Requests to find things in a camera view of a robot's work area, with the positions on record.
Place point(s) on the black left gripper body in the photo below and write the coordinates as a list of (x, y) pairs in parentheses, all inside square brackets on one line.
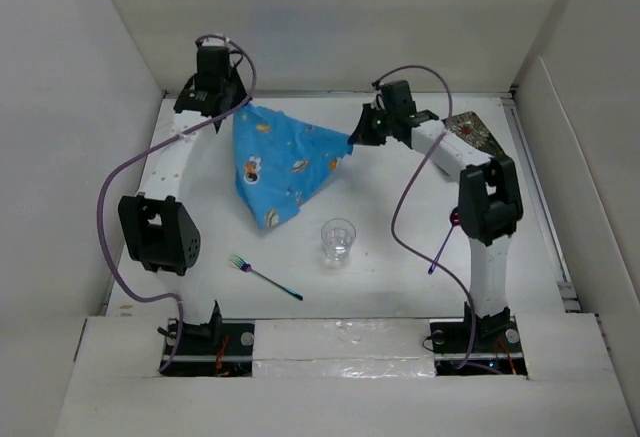
[(232, 86)]

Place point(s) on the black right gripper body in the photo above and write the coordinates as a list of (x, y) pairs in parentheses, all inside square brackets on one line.
[(384, 118)]

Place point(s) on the black floral square plate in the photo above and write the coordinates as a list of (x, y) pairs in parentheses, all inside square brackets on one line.
[(470, 128)]

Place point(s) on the blue space print cloth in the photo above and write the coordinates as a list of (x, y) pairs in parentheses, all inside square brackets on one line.
[(281, 162)]

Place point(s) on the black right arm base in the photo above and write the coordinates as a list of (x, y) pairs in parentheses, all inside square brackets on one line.
[(489, 345)]

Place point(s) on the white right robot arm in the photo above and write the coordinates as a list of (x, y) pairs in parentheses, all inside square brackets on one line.
[(489, 200)]

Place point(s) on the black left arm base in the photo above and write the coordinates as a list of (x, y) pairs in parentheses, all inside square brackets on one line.
[(218, 348)]

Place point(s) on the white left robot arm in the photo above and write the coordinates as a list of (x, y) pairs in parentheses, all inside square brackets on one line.
[(159, 231)]

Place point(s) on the clear plastic cup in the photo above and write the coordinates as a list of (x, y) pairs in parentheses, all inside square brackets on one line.
[(337, 237)]

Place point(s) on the purple metal spoon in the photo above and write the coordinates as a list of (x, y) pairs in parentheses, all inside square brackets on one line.
[(454, 222)]

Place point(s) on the iridescent metal fork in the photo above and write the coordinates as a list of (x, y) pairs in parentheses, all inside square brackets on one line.
[(246, 267)]

